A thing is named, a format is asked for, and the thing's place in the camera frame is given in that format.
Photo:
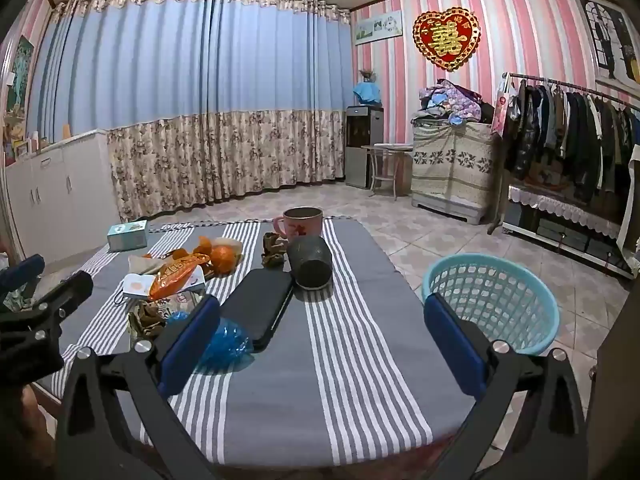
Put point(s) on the pile of clothes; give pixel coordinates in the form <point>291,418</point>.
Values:
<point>450,102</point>

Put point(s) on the cream small bowl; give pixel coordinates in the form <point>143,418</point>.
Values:
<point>232,245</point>

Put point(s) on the cabinet with patterned cover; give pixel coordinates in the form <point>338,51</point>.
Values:
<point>450,170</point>

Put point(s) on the black and white wall poster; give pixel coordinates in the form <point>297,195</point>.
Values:
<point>607,35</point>

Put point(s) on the blue cloth bundle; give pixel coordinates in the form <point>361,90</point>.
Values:
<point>366,94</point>

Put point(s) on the white cabinet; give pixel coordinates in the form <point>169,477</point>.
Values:
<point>75,175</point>

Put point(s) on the blue floral curtain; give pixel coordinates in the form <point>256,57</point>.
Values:
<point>200,60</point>

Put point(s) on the pink hanging bag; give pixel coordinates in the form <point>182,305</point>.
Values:
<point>501,110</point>

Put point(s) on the black flat case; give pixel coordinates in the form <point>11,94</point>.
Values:
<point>260,305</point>

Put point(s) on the colourful wall poster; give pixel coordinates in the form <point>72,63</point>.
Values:
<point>20,75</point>

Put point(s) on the white panel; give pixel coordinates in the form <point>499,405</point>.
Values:
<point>632,200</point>

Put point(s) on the teal cardboard box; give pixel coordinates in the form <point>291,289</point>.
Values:
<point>127,235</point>

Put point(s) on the grey water dispenser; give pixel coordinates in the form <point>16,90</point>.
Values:
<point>362,145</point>

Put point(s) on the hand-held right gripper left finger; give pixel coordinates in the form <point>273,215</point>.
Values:
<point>192,345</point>

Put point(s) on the blue plastic wrapper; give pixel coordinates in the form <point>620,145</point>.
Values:
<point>230,347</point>

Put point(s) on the pink mug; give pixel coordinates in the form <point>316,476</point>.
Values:
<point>300,222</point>

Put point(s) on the low shelf with lace cloth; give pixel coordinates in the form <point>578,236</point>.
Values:
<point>560,210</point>

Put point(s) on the tan board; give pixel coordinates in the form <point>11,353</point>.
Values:
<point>66,130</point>

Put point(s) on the orange snack packet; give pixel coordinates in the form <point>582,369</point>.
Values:
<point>175,272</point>

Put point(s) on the small potted plant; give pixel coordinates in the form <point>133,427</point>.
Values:
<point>367,75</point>

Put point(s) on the blue plastic basket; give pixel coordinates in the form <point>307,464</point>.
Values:
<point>500,300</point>

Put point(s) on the row of hanging clothes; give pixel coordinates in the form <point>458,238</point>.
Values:
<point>575,130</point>

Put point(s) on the red heart wall decoration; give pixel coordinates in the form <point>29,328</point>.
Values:
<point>445,35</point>

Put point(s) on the grey striped tablecloth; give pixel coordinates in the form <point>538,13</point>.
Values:
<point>350,360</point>

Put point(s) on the brown crumpled wrapper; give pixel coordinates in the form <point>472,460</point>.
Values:
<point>274,250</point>
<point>147,317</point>

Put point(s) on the black cylindrical container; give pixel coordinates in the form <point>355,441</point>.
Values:
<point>310,265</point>

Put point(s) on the dark wooden furniture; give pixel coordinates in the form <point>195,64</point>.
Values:
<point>615,390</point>

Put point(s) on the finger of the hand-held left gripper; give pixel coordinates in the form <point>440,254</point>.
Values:
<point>22,271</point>
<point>70,292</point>

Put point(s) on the small wooden stool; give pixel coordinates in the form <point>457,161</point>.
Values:
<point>387,149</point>

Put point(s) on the white packet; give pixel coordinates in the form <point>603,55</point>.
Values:
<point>135,285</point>

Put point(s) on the landscape wall picture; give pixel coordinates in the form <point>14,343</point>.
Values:
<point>378,26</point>

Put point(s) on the white green snack wrapper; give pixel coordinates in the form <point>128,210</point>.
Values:
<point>177,305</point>

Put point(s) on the green floral cloth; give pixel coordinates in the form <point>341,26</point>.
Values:
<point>15,297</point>

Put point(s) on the beige paper scrap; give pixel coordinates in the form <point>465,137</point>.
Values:
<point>142,262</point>

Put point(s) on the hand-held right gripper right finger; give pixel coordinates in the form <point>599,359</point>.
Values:
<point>452,347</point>

